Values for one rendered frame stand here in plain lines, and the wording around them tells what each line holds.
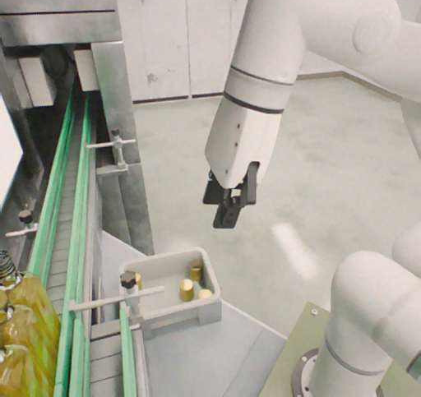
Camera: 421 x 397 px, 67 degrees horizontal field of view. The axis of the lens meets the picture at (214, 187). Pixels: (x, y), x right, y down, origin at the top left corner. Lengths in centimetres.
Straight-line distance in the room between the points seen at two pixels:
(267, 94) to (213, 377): 60
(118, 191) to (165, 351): 86
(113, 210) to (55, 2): 83
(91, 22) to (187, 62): 302
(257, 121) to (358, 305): 25
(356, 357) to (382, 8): 42
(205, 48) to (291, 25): 388
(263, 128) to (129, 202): 123
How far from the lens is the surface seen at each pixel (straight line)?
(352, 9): 37
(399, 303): 43
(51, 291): 81
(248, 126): 35
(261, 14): 35
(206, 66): 426
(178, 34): 411
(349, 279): 45
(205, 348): 80
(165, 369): 79
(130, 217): 159
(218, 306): 79
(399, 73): 50
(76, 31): 126
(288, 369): 70
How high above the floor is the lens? 146
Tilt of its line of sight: 35 degrees down
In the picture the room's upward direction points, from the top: straight up
